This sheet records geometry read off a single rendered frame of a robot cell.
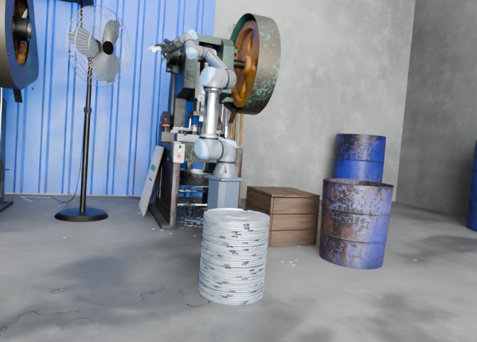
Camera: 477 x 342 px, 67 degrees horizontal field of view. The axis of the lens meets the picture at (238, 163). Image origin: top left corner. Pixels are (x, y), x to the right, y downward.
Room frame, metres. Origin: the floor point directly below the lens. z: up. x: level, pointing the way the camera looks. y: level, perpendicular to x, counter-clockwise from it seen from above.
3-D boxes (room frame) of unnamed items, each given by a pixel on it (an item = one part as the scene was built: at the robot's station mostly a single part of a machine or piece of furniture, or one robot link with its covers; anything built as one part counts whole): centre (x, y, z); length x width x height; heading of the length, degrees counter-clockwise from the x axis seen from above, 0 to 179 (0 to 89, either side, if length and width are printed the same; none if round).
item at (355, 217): (2.21, -0.74, 0.24); 0.42 x 0.42 x 0.48
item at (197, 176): (2.97, 0.33, 0.36); 0.34 x 0.34 x 0.10
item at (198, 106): (2.93, 0.31, 1.04); 0.17 x 0.15 x 0.30; 21
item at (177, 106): (3.11, 0.38, 0.83); 0.79 x 0.43 x 1.34; 21
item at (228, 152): (2.23, 0.08, 0.62); 0.13 x 0.12 x 0.14; 126
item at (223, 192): (2.23, 0.08, 0.23); 0.19 x 0.19 x 0.45; 40
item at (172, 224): (3.01, 0.63, 0.45); 0.92 x 0.12 x 0.90; 21
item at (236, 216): (1.58, -0.01, 0.34); 0.29 x 0.29 x 0.01
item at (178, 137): (2.97, 0.33, 0.68); 0.45 x 0.30 x 0.06; 111
